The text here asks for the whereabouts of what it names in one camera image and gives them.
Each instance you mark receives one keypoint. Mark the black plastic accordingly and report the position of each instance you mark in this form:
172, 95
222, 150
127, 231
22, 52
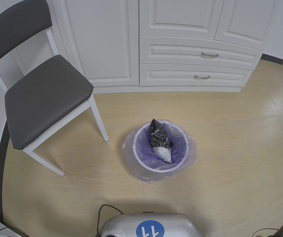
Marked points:
158, 136

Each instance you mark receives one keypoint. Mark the white trash bin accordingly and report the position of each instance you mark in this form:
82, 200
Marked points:
161, 169

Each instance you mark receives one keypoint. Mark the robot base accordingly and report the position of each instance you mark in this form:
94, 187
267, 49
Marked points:
151, 223

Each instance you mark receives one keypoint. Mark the purple plastic bag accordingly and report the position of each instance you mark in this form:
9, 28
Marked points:
131, 162

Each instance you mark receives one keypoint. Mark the white printed wrapper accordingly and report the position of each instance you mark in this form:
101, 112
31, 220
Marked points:
164, 154

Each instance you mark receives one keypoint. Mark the white chair grey cushions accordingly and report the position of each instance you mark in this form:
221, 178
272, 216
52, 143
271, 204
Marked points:
47, 90

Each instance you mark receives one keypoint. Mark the white wardrobe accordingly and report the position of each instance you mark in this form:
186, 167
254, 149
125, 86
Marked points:
180, 21

